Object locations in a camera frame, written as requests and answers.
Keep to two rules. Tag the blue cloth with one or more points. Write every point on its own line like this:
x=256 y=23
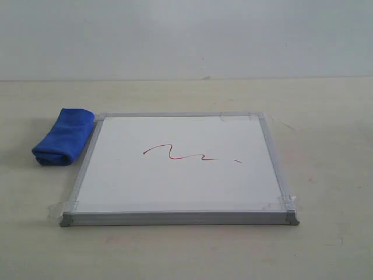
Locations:
x=66 y=139

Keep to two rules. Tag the clear tape back right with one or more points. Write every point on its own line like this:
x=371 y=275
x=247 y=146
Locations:
x=241 y=116

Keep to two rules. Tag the clear tape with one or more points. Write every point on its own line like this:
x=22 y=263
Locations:
x=102 y=116
x=284 y=203
x=241 y=116
x=56 y=211

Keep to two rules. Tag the clear tape back left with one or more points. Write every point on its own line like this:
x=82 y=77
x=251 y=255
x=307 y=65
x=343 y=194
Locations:
x=102 y=116

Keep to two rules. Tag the clear tape front right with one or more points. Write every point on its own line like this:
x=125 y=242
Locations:
x=284 y=203

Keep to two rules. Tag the clear tape front left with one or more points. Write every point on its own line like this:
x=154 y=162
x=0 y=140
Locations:
x=56 y=211

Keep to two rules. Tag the white whiteboard with aluminium frame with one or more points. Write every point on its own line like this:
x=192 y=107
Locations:
x=178 y=169

